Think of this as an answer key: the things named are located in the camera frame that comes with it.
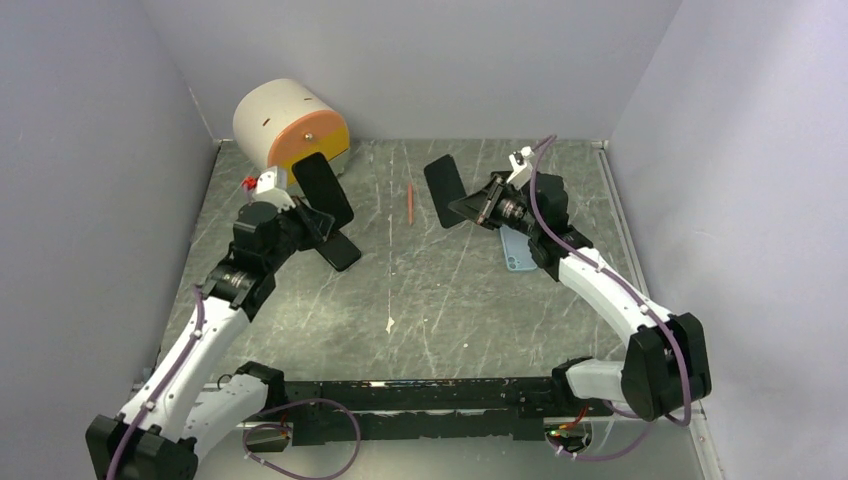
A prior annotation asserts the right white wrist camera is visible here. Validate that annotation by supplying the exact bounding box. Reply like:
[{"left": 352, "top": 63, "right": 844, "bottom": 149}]
[{"left": 507, "top": 146, "right": 536, "bottom": 190}]

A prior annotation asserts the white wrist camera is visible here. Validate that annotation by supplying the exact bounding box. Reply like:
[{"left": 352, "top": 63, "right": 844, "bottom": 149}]
[
  {"left": 241, "top": 167, "right": 296, "bottom": 211},
  {"left": 507, "top": 146, "right": 536, "bottom": 190}
]

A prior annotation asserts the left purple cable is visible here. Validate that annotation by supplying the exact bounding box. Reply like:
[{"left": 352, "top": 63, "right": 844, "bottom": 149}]
[{"left": 104, "top": 284, "right": 362, "bottom": 480}]

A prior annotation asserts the red pencil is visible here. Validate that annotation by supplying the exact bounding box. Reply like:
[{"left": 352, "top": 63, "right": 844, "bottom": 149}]
[{"left": 407, "top": 181, "right": 415, "bottom": 226}]

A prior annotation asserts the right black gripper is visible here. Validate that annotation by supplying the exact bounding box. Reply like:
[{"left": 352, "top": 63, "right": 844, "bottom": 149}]
[{"left": 448, "top": 175, "right": 540, "bottom": 238}]

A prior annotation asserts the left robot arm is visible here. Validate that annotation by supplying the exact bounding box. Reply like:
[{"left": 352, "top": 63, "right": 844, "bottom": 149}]
[{"left": 85, "top": 199, "right": 335, "bottom": 479}]

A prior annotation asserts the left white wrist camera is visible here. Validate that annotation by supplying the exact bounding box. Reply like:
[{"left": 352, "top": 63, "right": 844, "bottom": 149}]
[{"left": 241, "top": 167, "right": 296, "bottom": 211}]

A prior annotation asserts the round white drawer cabinet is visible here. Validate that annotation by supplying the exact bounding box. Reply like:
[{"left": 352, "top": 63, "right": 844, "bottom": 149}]
[{"left": 232, "top": 79, "right": 351, "bottom": 185}]

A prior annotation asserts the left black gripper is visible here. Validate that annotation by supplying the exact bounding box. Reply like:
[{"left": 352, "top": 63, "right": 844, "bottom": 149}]
[{"left": 265, "top": 194, "right": 334, "bottom": 271}]

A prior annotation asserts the light blue phone case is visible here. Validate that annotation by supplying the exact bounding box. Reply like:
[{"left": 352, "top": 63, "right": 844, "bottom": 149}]
[{"left": 499, "top": 226, "right": 537, "bottom": 273}]

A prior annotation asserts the black phone case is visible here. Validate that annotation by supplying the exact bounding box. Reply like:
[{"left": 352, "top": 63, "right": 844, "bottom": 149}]
[{"left": 292, "top": 152, "right": 354, "bottom": 231}]

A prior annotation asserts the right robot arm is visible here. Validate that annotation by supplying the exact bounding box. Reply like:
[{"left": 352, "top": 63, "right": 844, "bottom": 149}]
[{"left": 434, "top": 172, "right": 712, "bottom": 421}]

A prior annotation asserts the black phone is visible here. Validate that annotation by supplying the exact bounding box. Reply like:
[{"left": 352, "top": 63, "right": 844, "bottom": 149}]
[
  {"left": 423, "top": 154, "right": 466, "bottom": 229},
  {"left": 315, "top": 231, "right": 362, "bottom": 272}
]

